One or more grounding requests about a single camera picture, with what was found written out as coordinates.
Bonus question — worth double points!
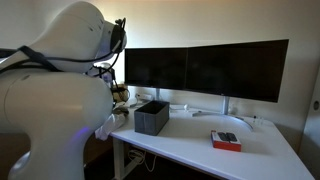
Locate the grey fabric basket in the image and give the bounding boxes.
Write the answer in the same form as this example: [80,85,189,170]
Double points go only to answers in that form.
[133,100,171,137]

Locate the tan shirt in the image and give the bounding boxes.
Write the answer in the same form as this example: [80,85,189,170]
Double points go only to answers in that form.
[112,84,131,116]

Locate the white shirt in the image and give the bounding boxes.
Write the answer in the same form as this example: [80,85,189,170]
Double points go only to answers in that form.
[94,113,127,141]

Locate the white desk adapter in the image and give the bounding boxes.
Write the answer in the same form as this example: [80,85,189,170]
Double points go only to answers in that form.
[134,92,153,103]

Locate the smaller black monitor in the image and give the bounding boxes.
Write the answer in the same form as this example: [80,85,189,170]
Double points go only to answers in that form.
[124,47,190,91]

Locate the white flat desk device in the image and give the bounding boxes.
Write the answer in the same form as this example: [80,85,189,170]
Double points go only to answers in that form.
[168,103,190,113]

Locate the curved silver monitor stand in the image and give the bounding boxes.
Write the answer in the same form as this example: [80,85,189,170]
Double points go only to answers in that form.
[191,95,255,132]

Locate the white desk leg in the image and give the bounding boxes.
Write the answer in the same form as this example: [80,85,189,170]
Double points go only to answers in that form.
[112,136,142,180]

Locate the larger black monitor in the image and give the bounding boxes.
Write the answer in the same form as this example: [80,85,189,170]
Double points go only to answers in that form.
[185,38,290,104]

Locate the red white controller box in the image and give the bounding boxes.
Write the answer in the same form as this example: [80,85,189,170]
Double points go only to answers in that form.
[210,129,243,153]

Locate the small clear desk item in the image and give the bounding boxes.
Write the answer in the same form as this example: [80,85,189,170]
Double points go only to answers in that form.
[252,114,265,127]

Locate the grey door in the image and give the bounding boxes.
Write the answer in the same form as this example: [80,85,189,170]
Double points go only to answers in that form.
[297,64,320,180]

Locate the white cables under desk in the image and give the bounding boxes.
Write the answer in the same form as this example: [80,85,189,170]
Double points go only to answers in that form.
[127,148,158,173]

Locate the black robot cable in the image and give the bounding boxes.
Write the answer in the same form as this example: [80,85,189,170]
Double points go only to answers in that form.
[0,17,128,78]

